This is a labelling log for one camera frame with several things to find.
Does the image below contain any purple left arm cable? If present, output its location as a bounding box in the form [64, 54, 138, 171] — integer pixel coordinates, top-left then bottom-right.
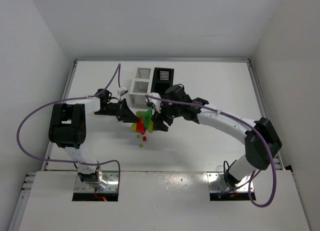
[16, 63, 122, 178]

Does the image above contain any black slatted container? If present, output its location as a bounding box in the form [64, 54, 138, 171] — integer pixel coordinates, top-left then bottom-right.
[150, 67, 174, 95]

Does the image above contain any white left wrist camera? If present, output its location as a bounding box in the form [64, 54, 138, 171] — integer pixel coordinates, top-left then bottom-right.
[117, 86, 129, 97]

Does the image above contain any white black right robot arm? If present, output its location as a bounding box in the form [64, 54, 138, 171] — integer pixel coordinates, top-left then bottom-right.
[146, 84, 282, 191]

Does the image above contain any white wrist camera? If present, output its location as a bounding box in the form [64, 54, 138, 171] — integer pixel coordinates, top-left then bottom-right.
[145, 92, 164, 114]
[117, 86, 129, 97]

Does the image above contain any white slatted container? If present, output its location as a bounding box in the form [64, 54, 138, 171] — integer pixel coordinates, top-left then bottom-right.
[128, 67, 154, 109]

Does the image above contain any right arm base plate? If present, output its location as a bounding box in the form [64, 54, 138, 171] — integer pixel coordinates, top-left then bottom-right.
[207, 172, 251, 194]

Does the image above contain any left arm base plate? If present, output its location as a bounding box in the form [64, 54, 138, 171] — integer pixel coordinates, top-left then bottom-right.
[74, 170, 119, 194]

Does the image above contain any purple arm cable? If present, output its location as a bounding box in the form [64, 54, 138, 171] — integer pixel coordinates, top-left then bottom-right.
[144, 95, 278, 207]
[16, 63, 122, 178]

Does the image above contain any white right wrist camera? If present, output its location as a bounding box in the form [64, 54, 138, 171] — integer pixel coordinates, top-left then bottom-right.
[145, 92, 164, 114]

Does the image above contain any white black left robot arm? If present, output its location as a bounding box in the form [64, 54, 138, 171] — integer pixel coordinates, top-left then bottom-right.
[48, 88, 139, 191]

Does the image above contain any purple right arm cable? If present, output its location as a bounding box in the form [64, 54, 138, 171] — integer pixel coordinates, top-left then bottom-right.
[144, 95, 278, 207]

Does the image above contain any lego brick cluster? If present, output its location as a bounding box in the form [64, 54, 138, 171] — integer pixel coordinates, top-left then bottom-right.
[131, 109, 154, 135]

